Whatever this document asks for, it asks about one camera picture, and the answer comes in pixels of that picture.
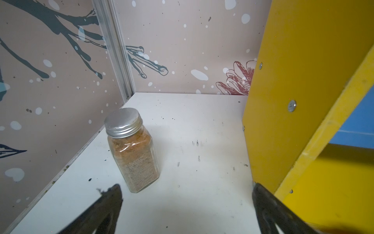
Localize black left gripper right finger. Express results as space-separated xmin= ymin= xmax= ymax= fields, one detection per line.
xmin=252 ymin=183 xmax=317 ymax=234

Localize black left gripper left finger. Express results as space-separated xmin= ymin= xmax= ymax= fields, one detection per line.
xmin=60 ymin=184 xmax=123 ymax=234

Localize yellow shelf pink blue boards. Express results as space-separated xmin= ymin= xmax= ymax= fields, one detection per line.
xmin=243 ymin=1 xmax=374 ymax=234

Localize glass spice jar silver lid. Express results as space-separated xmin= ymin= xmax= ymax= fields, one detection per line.
xmin=104 ymin=108 xmax=160 ymax=193

